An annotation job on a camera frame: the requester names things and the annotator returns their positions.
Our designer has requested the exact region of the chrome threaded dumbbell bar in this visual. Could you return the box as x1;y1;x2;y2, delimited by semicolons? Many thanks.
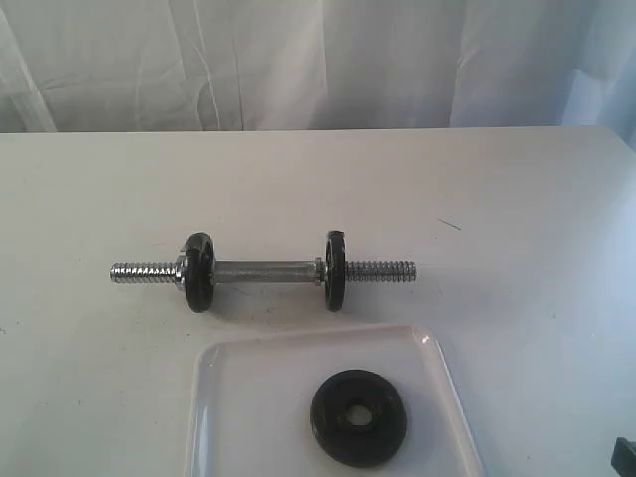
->
110;258;417;286

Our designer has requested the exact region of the black weight plate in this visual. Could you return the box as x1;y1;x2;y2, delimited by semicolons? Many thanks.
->
309;369;408;469

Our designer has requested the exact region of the black plate right side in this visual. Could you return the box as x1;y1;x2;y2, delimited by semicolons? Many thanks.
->
324;230;346;312

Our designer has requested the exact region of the black plate left side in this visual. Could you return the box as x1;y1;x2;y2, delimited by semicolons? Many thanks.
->
184;232;215;313

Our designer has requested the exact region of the chrome collar nut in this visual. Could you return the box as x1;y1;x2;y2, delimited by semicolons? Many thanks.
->
174;252;188;292

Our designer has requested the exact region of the clear plastic tray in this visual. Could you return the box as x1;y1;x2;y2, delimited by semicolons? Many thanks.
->
186;325;485;476

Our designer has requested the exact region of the white curtain backdrop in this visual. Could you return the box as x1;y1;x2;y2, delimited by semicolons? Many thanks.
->
1;1;635;142

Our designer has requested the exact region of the black object at corner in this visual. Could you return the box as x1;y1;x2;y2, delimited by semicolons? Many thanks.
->
611;437;636;477

